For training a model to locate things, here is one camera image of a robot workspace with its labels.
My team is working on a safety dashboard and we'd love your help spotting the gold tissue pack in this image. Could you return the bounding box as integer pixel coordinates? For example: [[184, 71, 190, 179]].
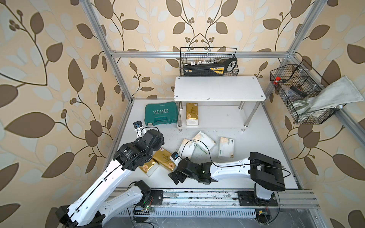
[[139, 159, 159, 177], [186, 103, 199, 126], [153, 147, 176, 172]]

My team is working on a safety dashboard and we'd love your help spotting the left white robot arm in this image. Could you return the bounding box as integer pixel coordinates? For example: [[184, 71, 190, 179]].
[[55, 126, 164, 228]]

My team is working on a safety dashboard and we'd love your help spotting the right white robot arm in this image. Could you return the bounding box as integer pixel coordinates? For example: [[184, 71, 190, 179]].
[[168, 152, 286, 201]]

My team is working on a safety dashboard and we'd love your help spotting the white tissue pack left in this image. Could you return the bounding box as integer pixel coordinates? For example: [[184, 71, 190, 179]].
[[177, 139, 197, 159]]

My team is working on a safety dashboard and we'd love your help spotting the white tissue pack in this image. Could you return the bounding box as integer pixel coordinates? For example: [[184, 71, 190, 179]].
[[177, 139, 197, 159], [218, 137, 234, 161], [192, 131, 216, 154]]

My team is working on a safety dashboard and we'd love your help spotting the white tissue pack middle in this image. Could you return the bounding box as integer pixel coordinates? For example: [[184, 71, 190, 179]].
[[192, 131, 216, 154]]

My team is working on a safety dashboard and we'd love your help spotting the white tissue pack right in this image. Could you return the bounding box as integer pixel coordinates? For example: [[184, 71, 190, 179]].
[[218, 137, 234, 161]]

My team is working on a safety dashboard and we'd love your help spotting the white two-tier shelf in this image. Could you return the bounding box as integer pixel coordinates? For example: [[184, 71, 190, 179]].
[[174, 76, 266, 131]]

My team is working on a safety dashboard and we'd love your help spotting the green plastic tool case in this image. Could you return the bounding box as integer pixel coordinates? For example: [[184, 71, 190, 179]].
[[144, 102, 178, 126]]

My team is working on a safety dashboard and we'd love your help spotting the black yellow tool box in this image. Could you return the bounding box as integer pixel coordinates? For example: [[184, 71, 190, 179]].
[[181, 58, 239, 77]]

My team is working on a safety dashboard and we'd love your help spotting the white cloth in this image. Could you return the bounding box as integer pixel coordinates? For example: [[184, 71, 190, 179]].
[[306, 76, 365, 112]]

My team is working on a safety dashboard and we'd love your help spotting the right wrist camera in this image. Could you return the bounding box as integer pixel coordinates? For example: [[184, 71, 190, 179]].
[[170, 152, 181, 166]]

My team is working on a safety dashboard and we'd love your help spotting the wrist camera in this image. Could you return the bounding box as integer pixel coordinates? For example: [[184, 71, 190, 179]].
[[170, 152, 181, 166], [133, 121, 144, 138]]

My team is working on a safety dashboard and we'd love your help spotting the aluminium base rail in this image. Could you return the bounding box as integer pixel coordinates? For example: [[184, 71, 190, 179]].
[[152, 188, 320, 209]]

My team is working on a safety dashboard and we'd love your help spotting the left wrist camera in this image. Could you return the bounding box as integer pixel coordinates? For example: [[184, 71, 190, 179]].
[[133, 121, 144, 138]]

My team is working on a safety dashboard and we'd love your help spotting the back black wire basket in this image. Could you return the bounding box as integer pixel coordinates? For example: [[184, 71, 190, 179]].
[[179, 46, 237, 77]]

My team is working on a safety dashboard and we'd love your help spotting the side black wire basket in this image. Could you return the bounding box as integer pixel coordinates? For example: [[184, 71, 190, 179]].
[[270, 60, 342, 124]]

